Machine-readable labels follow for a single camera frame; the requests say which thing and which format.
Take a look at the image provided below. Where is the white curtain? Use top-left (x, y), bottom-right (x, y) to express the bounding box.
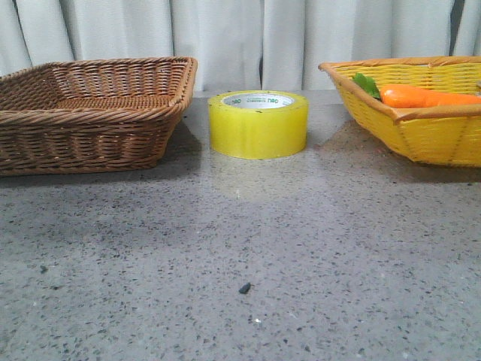
top-left (1, 1), bottom-right (480, 91)

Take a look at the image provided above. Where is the yellow woven basket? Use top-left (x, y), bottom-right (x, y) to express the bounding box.
top-left (319, 56), bottom-right (480, 167)

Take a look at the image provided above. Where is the yellow tape roll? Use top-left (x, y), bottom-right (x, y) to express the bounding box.
top-left (208, 90), bottom-right (309, 159)

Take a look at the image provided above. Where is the orange toy carrot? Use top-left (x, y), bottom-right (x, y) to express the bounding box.
top-left (352, 73), bottom-right (480, 108)

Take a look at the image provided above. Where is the brown wicker basket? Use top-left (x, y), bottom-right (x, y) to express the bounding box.
top-left (1, 56), bottom-right (198, 176)

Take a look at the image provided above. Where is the small black debris piece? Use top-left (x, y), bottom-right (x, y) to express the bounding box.
top-left (238, 282), bottom-right (251, 294)

